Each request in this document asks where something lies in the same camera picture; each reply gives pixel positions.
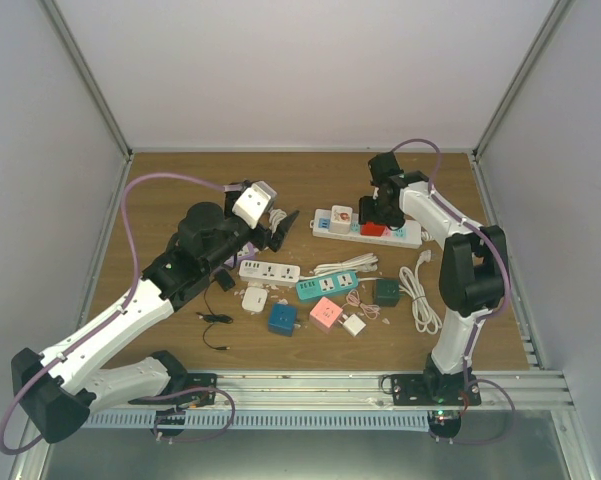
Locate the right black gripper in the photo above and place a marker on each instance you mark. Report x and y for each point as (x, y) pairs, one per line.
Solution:
(365, 214)

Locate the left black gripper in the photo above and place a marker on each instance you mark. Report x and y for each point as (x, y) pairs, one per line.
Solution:
(264, 239)

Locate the red cube adapter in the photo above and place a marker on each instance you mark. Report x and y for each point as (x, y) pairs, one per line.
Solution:
(371, 229)

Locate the long white power strip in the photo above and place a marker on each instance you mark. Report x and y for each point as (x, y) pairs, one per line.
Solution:
(411, 235)

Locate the white cartoon cube adapter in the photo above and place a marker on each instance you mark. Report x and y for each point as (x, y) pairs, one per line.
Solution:
(340, 220)

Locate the dark green cube adapter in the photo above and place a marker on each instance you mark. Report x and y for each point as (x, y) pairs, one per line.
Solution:
(386, 292)

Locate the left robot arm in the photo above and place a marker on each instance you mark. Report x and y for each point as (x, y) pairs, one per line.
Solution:
(61, 387)

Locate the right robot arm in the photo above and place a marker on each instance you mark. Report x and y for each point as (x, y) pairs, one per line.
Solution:
(473, 282)

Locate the small white plug adapter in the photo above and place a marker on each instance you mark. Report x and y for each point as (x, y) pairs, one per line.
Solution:
(353, 324)

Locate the purple power strip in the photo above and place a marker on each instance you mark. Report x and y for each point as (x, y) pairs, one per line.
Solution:
(249, 251)

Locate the white power strip centre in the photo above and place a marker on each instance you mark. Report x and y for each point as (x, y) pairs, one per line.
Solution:
(277, 274)

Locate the teal power strip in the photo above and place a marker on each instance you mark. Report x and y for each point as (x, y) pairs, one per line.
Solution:
(326, 286)

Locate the white square charger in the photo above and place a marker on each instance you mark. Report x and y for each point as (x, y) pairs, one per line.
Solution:
(254, 299)

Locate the blue cube adapter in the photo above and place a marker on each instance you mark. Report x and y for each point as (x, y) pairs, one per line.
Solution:
(282, 319)

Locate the pink cube adapter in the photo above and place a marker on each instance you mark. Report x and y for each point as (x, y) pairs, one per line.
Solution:
(325, 314)

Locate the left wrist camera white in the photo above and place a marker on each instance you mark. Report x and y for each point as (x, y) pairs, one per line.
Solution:
(249, 201)

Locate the black power adapter with cable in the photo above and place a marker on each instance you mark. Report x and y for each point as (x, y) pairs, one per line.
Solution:
(225, 281)

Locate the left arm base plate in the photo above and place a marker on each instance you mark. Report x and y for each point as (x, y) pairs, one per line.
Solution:
(191, 380)

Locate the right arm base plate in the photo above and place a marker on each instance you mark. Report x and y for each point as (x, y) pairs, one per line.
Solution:
(418, 390)

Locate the slotted cable duct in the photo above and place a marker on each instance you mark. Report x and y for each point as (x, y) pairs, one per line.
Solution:
(265, 420)

